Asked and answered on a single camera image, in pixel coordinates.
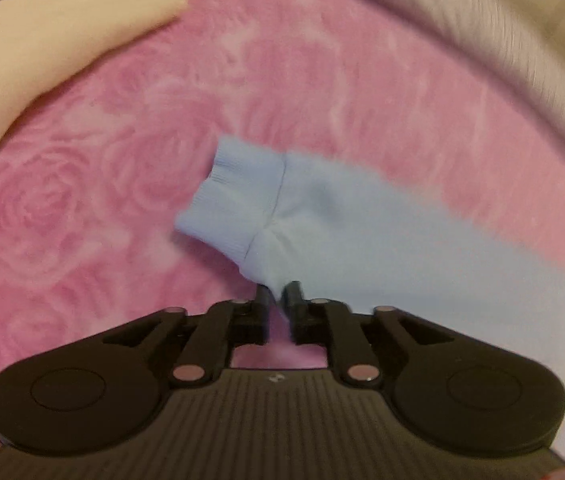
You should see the light blue sweatshirt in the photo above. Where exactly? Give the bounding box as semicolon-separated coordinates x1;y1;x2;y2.
175;135;565;466

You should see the grey ribbed duvet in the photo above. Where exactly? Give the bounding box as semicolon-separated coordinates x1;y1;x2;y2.
299;0;565;161

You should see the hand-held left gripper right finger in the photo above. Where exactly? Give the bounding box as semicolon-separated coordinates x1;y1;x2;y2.
282;282;444;389

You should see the cream cloth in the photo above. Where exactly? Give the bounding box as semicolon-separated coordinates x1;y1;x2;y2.
0;0;188;183

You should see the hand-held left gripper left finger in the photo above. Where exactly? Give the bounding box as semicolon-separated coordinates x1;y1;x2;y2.
103;285;271;389

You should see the pink rose print blanket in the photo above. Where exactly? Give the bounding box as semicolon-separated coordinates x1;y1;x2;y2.
0;0;565;466

